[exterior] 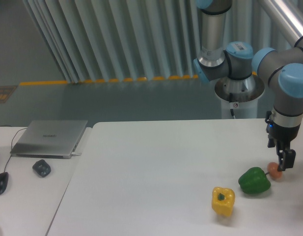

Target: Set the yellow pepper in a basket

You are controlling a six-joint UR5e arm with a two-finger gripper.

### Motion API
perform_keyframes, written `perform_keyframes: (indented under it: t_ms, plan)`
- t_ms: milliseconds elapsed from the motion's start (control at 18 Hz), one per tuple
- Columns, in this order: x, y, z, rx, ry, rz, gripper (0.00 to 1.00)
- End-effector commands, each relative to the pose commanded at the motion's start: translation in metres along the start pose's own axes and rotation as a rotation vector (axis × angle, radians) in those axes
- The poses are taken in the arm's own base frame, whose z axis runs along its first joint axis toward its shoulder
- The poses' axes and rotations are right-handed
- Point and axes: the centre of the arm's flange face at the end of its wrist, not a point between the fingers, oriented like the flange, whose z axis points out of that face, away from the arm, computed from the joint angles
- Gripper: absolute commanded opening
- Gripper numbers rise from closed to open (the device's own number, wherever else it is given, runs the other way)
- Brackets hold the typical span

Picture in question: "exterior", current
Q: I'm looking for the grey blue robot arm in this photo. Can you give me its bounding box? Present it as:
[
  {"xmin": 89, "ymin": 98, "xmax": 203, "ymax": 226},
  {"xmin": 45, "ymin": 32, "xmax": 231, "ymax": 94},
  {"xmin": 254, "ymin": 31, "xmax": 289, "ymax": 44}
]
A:
[{"xmin": 193, "ymin": 0, "xmax": 303, "ymax": 172}]

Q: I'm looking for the silver laptop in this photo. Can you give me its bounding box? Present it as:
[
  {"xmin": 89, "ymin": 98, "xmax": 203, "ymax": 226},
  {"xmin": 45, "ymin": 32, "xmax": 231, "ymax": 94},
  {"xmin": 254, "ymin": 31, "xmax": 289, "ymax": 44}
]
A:
[{"xmin": 10, "ymin": 120, "xmax": 87, "ymax": 159}]

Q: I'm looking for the black computer mouse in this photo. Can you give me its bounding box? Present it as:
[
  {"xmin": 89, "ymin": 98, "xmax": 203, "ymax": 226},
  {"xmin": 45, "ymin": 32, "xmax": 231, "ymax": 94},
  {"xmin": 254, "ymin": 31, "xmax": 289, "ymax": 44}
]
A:
[{"xmin": 0, "ymin": 172, "xmax": 9, "ymax": 195}]

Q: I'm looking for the orange peach fruit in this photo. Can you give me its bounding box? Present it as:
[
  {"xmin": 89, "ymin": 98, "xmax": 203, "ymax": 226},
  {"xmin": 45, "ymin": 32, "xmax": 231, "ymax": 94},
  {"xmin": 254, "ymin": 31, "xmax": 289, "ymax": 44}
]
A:
[{"xmin": 267, "ymin": 162, "xmax": 282, "ymax": 179}]

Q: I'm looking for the dark grey small case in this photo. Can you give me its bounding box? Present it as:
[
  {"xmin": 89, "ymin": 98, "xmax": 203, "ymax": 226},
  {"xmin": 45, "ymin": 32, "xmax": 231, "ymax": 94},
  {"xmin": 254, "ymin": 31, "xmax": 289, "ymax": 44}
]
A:
[{"xmin": 32, "ymin": 159, "xmax": 51, "ymax": 177}]

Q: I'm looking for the black mouse cable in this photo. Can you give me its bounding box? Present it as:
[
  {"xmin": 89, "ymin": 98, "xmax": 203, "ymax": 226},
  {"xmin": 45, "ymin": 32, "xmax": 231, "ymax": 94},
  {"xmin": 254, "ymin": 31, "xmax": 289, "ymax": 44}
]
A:
[{"xmin": 0, "ymin": 125, "xmax": 28, "ymax": 174}]

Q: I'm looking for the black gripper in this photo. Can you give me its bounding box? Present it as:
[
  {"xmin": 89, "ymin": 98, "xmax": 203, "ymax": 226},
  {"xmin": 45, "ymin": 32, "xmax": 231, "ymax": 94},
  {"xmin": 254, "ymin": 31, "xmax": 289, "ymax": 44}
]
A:
[{"xmin": 265, "ymin": 111, "xmax": 301, "ymax": 172}]

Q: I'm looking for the yellow bell pepper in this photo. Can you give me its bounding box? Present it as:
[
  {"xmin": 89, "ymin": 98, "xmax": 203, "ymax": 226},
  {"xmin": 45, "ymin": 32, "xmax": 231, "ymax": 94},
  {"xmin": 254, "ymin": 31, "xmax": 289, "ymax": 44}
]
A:
[{"xmin": 211, "ymin": 187, "xmax": 235, "ymax": 217}]

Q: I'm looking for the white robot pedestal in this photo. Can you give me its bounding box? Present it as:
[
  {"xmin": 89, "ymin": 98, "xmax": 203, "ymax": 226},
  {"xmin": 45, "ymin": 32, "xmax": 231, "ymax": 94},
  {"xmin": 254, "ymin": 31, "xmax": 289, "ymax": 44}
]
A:
[{"xmin": 215, "ymin": 75, "xmax": 265, "ymax": 119}]

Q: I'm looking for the black pedestal cable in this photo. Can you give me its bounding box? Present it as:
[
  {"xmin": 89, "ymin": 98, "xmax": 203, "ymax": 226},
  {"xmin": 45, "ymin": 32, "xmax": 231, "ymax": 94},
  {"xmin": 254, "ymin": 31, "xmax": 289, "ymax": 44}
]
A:
[{"xmin": 228, "ymin": 92, "xmax": 237, "ymax": 120}]

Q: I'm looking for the green bell pepper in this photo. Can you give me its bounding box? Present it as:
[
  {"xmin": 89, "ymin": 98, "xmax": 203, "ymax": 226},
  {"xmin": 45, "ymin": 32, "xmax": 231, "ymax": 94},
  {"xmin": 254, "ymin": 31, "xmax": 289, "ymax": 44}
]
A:
[{"xmin": 238, "ymin": 167, "xmax": 271, "ymax": 194}]

